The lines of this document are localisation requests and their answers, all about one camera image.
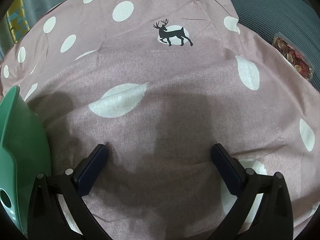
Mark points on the green plastic basin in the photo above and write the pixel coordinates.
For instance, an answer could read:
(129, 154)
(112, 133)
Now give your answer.
(22, 135)

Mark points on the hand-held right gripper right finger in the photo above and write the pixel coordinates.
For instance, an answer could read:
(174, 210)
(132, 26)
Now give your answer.
(226, 170)

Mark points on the yellow patterned curtain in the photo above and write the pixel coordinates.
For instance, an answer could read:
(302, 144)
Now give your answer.
(18, 20)

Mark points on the pink polka dot blanket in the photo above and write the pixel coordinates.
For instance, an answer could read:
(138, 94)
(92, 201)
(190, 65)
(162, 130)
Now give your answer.
(160, 80)

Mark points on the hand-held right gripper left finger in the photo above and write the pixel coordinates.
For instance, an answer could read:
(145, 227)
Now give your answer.
(93, 170)

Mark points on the clear snack packet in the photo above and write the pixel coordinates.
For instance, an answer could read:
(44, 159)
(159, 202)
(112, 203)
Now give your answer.
(292, 55)

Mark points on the grey fabric chair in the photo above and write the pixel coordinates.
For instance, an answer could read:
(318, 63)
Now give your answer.
(275, 10)

